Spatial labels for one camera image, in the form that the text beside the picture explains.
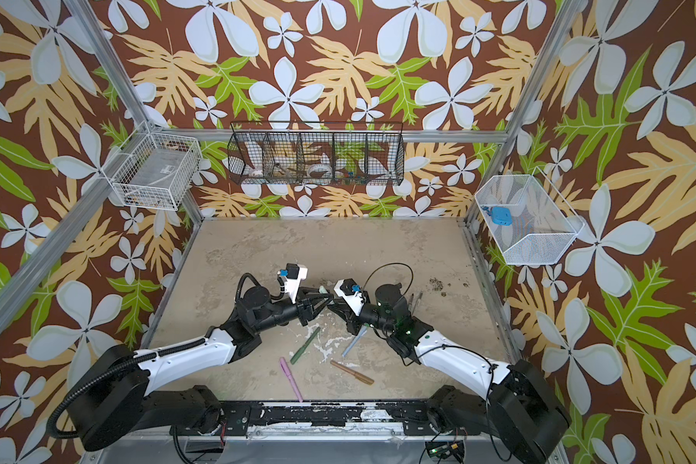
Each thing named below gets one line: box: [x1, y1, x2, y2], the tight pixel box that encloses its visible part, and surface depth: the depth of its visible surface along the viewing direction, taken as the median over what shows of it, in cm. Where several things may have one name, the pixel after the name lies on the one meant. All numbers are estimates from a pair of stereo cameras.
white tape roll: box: [308, 163, 333, 178], surface depth 100 cm
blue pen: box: [342, 323, 370, 358], surface depth 88 cm
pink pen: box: [279, 356, 304, 404], surface depth 84 cm
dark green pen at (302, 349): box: [290, 326, 321, 365], surface depth 88 cm
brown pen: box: [329, 359, 376, 386], surface depth 84 cm
